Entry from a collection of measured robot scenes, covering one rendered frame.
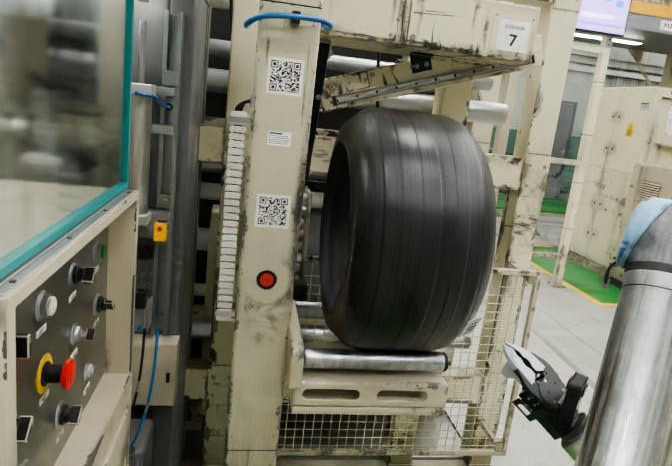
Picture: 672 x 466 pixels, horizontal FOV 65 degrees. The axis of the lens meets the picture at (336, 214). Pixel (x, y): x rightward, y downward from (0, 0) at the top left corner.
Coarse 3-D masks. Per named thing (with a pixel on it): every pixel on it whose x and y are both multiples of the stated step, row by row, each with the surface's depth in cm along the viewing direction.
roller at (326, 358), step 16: (320, 352) 118; (336, 352) 119; (352, 352) 119; (368, 352) 120; (384, 352) 121; (400, 352) 122; (416, 352) 123; (432, 352) 124; (336, 368) 119; (352, 368) 119; (368, 368) 120; (384, 368) 120; (400, 368) 121; (416, 368) 121; (432, 368) 122
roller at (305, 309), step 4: (296, 304) 144; (300, 304) 145; (304, 304) 145; (308, 304) 145; (312, 304) 145; (316, 304) 146; (320, 304) 146; (300, 308) 144; (304, 308) 144; (308, 308) 144; (312, 308) 145; (316, 308) 145; (320, 308) 145; (300, 312) 144; (304, 312) 144; (308, 312) 144; (312, 312) 144; (316, 312) 145; (320, 312) 145; (300, 316) 145; (304, 316) 145; (308, 316) 145; (312, 316) 145; (316, 316) 145; (320, 316) 145
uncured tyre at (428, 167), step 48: (336, 144) 132; (384, 144) 107; (432, 144) 108; (336, 192) 152; (384, 192) 102; (432, 192) 103; (480, 192) 105; (336, 240) 154; (384, 240) 101; (432, 240) 102; (480, 240) 104; (336, 288) 147; (384, 288) 103; (432, 288) 104; (480, 288) 107; (336, 336) 126; (384, 336) 111; (432, 336) 112
